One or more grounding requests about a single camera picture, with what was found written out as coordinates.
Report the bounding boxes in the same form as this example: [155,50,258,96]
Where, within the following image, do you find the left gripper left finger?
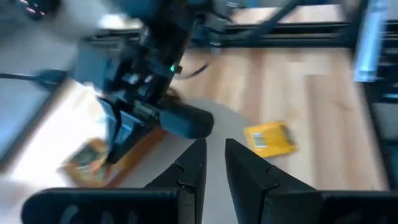
[21,138,208,224]

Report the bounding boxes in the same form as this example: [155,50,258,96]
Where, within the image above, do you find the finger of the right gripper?
[98,98,125,156]
[107,105,215,165]

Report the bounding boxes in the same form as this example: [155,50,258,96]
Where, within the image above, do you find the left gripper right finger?
[224,138,398,224]

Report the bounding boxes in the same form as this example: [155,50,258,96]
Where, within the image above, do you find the yellow tea packet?
[243,120,300,159]

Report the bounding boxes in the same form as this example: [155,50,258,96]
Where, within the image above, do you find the wooden three-compartment tray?
[57,126,169,190]

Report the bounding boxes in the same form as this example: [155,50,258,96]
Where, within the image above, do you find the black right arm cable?
[178,62,210,81]

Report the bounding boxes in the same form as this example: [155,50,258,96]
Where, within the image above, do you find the black clamp handle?
[0,70,68,91]

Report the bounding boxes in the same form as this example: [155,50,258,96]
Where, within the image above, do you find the black aluminium table frame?
[83,0,398,103]

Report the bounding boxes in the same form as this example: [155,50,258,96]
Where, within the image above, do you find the silver metal bracket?
[353,0,390,83]

